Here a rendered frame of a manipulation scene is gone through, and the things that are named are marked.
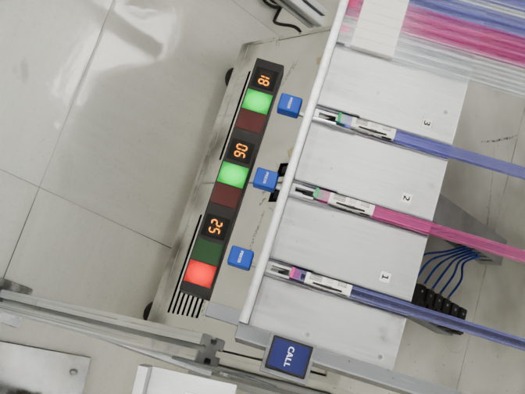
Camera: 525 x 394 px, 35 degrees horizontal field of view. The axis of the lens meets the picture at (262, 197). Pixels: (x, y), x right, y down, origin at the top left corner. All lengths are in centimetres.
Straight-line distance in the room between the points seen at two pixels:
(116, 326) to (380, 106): 52
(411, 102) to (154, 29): 85
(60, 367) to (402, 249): 87
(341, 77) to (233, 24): 88
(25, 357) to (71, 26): 67
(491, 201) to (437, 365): 34
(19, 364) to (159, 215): 44
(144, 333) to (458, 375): 63
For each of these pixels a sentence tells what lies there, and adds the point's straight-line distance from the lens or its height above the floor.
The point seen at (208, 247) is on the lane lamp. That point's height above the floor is 66.
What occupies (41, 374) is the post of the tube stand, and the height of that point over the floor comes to 1.
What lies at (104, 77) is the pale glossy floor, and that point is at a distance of 178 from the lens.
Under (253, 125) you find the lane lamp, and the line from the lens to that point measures 113.
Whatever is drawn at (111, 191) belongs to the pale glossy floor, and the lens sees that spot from 177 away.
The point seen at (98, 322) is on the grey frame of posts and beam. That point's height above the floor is 36.
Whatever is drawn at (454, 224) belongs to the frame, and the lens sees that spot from 147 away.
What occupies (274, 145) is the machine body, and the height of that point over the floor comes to 29.
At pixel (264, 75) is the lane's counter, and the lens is 116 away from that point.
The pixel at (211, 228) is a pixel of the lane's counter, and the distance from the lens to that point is 109.
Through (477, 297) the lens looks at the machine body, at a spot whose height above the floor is 62.
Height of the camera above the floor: 151
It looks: 48 degrees down
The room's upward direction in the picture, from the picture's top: 91 degrees clockwise
